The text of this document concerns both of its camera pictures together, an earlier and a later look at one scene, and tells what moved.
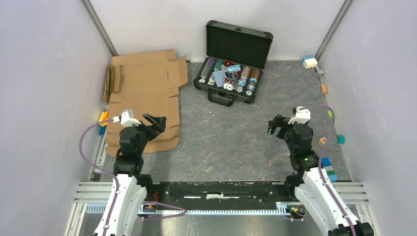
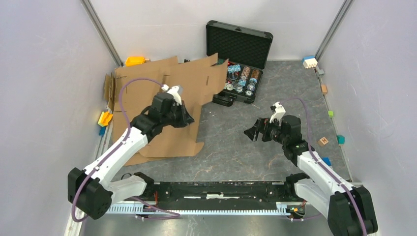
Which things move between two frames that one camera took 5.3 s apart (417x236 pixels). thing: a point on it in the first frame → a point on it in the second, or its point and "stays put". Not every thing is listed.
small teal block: x=341 y=139 stays put
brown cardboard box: x=146 y=83 → x=201 y=80
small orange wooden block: x=324 y=89 stays put
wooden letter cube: x=322 y=141 stays put
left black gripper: x=158 y=126 → x=186 y=118
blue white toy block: x=309 y=61 stays put
